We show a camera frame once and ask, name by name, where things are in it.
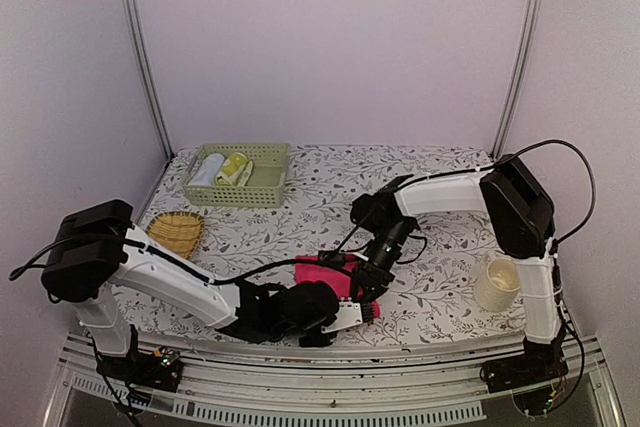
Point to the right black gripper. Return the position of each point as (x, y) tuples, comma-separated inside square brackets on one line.
[(372, 276)]

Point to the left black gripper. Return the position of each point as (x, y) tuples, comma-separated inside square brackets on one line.
[(319, 343)]

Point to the pink towel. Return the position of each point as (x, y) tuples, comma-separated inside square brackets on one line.
[(339, 282)]

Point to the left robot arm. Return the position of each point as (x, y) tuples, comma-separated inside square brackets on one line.
[(100, 247)]

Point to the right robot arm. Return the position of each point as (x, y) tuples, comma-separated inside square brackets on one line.
[(522, 218)]

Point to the cream ribbed mug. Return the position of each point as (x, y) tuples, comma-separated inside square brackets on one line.
[(497, 284)]

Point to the woven bamboo tray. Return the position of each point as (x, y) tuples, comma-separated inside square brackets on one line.
[(178, 231)]

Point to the green plastic basket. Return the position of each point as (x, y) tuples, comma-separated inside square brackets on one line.
[(265, 186)]

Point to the green patterned rolled towel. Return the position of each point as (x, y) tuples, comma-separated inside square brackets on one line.
[(235, 171)]

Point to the light blue rolled towel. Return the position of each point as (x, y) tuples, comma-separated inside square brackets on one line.
[(206, 174)]

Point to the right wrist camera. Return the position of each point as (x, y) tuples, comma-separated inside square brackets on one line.
[(337, 260)]

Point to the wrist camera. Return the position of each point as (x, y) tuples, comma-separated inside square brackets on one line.
[(337, 260), (351, 314)]

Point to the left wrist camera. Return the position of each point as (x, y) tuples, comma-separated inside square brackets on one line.
[(351, 314)]

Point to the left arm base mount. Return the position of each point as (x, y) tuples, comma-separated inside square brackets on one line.
[(161, 370)]

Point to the aluminium front rail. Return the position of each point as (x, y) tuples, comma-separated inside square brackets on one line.
[(233, 384)]

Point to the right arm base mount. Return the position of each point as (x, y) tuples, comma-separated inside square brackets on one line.
[(538, 363)]

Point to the left aluminium frame post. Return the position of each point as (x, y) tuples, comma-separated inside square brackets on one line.
[(134, 21)]

